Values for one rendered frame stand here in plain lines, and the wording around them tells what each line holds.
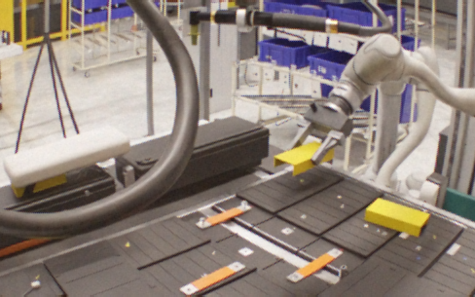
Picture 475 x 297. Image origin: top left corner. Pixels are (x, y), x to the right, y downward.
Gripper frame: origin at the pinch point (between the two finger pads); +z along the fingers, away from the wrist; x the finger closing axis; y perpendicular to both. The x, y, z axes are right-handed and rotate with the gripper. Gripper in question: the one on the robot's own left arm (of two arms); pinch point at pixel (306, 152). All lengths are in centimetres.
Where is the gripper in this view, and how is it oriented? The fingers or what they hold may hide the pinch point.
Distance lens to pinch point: 133.3
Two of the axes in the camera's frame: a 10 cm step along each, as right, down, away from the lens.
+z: -6.1, 7.3, -3.1
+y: -4.1, -6.2, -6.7
